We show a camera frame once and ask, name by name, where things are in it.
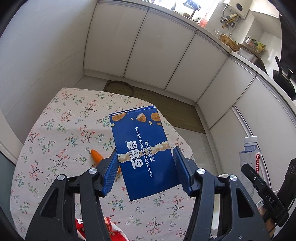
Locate dark blue biscuit box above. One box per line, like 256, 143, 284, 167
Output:
109, 105, 180, 200

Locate clear plastic water bottle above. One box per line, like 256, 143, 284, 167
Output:
239, 136, 264, 204

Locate white plastic trash bin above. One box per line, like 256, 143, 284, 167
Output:
211, 173, 229, 233

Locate white kitchen cabinets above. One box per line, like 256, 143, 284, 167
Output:
84, 1, 295, 189

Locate person right hand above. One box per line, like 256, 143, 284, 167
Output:
258, 205, 276, 234

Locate orange peel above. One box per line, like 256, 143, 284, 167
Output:
90, 149, 122, 175

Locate brown floor mat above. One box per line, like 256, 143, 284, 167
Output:
132, 86, 205, 133

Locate red snack wrapper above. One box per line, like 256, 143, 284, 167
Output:
75, 217, 128, 241

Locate round woven mat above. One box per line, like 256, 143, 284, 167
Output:
104, 80, 134, 97

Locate woven basket on counter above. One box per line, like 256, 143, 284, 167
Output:
219, 34, 240, 52

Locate steel pot on counter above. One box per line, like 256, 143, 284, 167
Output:
238, 43, 267, 73

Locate black wok on stove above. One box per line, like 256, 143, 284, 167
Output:
273, 56, 295, 100

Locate white water heater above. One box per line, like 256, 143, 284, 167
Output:
223, 0, 252, 19

